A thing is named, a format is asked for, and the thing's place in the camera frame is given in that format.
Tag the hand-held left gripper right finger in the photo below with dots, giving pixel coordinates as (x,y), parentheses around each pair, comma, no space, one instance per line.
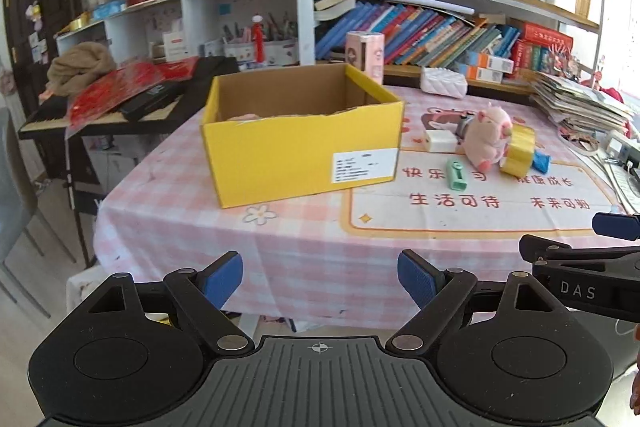
(415,279)

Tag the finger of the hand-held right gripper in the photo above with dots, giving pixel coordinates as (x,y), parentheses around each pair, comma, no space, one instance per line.
(614,224)
(555,249)

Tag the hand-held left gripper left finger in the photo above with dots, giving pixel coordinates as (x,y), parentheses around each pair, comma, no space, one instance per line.
(226,276)

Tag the yellow tape roll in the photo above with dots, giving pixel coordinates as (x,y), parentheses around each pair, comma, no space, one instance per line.
(517,152)

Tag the yellow cardboard box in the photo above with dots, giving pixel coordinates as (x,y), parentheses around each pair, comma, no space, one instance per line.
(280,157)

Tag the pink plush pig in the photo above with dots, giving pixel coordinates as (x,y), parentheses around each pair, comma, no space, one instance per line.
(487,132)

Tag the white charger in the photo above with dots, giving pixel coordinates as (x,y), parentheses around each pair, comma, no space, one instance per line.
(439,141)

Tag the small blue toy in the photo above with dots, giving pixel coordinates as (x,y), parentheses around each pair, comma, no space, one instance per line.
(541,162)

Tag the green stapler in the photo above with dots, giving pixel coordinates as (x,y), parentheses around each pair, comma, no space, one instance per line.
(457,174)

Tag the stack of magazines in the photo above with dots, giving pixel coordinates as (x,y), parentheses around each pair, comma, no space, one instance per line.
(575,102)

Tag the pale pink soft item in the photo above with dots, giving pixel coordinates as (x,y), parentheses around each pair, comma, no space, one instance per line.
(245,117)

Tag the red boxed book set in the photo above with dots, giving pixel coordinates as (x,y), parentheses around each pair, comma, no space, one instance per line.
(542,49)

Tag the orange and white carton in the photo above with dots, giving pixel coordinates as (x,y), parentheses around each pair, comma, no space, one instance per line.
(480,74)
(492,61)

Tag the black case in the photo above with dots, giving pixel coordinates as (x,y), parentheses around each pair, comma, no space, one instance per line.
(150,99)

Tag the white quilted box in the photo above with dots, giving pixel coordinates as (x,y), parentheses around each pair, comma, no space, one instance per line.
(442,82)

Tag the black piano keyboard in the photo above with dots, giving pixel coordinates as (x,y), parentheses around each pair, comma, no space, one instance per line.
(205,77)

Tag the red printed paper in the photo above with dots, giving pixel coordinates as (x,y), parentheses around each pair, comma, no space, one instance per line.
(115,92)

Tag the pink cylinder tin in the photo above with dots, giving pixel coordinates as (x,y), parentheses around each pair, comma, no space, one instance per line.
(372,52)

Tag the white box red label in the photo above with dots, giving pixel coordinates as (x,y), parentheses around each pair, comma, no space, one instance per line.
(176,46)

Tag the red spray bottle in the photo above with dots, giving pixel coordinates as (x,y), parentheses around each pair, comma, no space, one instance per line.
(258,39)

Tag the row of leaning books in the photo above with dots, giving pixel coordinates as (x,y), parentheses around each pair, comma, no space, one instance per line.
(425,37)

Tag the brown knitted cloth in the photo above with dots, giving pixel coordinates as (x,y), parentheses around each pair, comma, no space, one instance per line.
(80,67)

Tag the white shelf unit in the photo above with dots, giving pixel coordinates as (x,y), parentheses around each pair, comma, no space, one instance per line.
(200,12)

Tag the pile of flat books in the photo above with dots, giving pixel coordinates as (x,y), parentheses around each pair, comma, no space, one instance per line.
(337,4)

